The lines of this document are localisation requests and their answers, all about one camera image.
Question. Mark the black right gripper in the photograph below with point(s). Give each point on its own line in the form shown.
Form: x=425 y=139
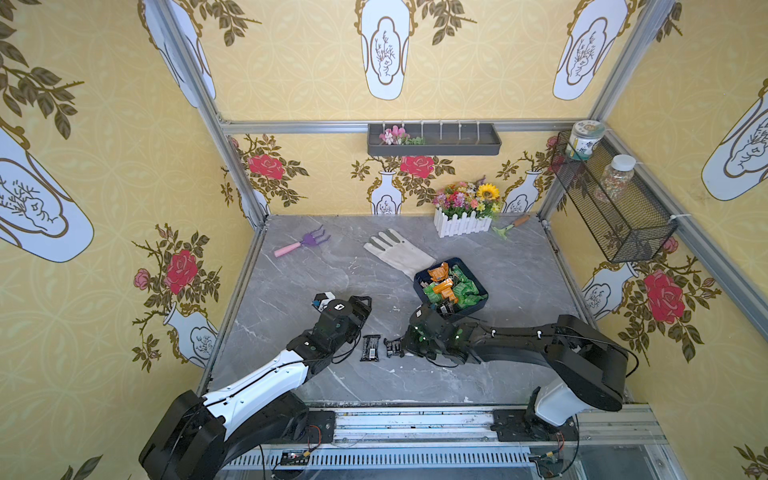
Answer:
x=411 y=339

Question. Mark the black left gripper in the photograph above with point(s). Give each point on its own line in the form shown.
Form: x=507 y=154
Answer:
x=355 y=306

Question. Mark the orange cookie packet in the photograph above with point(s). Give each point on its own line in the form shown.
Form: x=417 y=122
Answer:
x=445 y=290
x=440 y=273

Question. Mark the dark blue storage box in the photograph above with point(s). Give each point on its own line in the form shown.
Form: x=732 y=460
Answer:
x=423 y=287

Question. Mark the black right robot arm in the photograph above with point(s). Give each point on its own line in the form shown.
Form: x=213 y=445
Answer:
x=591 y=368

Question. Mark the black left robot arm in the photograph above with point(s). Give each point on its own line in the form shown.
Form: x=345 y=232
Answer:
x=199 y=435

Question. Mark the pink purple garden rake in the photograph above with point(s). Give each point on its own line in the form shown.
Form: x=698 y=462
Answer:
x=311 y=239

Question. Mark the white fabric garden glove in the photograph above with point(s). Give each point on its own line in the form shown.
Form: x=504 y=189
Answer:
x=396 y=251

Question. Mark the green cookie packet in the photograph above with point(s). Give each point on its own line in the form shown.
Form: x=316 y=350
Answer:
x=464 y=289

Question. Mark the small circuit board left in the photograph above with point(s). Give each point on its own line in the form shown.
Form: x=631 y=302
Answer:
x=294 y=459

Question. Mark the small circuit board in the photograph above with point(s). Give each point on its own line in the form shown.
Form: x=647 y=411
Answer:
x=547 y=466
x=294 y=459

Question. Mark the white fence flower pot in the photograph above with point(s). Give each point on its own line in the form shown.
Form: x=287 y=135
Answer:
x=465 y=208

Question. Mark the green garden trowel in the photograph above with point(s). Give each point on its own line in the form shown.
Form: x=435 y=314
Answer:
x=502 y=232

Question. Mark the pink artificial flowers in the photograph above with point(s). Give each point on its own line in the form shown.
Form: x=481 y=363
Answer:
x=397 y=135

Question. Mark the small circuit board right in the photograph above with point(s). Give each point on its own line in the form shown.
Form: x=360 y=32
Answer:
x=547 y=466

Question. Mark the white lid labelled jar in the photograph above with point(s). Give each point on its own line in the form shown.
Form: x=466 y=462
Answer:
x=584 y=137

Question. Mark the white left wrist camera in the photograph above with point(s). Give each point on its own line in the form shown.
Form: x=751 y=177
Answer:
x=321 y=300

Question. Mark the grey wall shelf tray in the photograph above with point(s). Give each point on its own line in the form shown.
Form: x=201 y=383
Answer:
x=442 y=138

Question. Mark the black wire mesh basket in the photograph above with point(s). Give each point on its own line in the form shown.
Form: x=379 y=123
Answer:
x=629 y=226

